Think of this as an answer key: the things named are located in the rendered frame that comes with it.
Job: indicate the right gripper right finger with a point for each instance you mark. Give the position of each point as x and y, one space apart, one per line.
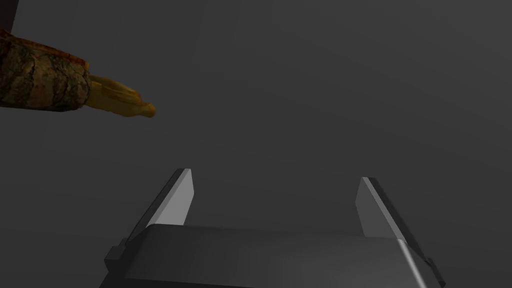
378 212

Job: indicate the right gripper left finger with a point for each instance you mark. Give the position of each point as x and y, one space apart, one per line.
175 202

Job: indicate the yellow banana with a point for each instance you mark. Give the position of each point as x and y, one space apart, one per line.
118 99

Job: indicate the brown crusty bread loaf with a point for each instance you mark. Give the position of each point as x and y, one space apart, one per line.
38 76

